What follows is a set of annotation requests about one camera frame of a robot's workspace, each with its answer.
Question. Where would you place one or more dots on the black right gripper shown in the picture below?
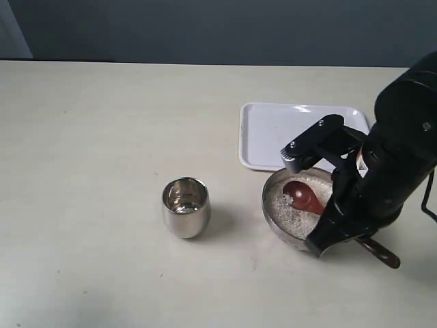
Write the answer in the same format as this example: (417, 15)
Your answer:
(374, 173)

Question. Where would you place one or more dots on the dark red wooden spoon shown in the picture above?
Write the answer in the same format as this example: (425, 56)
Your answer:
(301, 197)

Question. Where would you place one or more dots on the steel bowl of rice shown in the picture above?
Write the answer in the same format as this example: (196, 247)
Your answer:
(291, 225)

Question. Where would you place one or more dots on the small steel cup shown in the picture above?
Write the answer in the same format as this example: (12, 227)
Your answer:
(186, 207)

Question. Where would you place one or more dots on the white plastic tray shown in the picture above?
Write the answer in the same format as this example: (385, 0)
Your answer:
(265, 128)

